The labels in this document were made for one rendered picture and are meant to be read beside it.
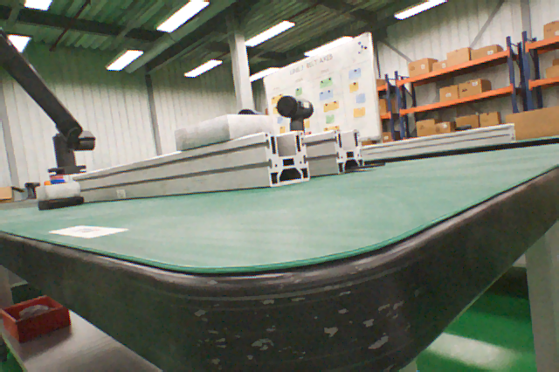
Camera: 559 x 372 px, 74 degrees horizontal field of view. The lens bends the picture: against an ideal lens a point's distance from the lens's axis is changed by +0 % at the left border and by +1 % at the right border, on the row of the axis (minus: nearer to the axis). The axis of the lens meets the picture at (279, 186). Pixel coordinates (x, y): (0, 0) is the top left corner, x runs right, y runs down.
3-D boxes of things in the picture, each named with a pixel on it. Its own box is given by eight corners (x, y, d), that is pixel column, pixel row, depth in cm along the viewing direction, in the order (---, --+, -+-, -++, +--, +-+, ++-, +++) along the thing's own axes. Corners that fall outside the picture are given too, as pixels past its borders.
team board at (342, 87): (272, 235, 453) (250, 74, 443) (300, 226, 488) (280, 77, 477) (382, 241, 345) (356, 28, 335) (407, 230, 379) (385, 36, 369)
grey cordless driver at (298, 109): (281, 177, 103) (271, 98, 101) (309, 172, 120) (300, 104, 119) (307, 174, 99) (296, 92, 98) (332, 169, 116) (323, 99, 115)
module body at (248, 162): (76, 203, 110) (72, 175, 110) (110, 198, 118) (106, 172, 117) (270, 187, 57) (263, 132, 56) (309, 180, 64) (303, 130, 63)
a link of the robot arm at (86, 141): (58, 112, 121) (71, 128, 118) (92, 113, 131) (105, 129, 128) (48, 141, 126) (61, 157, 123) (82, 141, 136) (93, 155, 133)
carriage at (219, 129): (178, 165, 71) (173, 130, 71) (223, 161, 79) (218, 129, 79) (232, 155, 61) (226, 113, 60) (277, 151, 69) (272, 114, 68)
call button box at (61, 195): (38, 210, 96) (34, 186, 96) (78, 204, 103) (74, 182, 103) (48, 210, 91) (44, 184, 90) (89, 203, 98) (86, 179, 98)
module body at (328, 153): (136, 195, 124) (133, 169, 124) (163, 190, 132) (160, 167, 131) (338, 175, 71) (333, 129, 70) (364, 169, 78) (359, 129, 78)
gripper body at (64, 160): (87, 169, 127) (84, 148, 127) (54, 173, 119) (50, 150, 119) (79, 171, 131) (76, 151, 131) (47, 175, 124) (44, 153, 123)
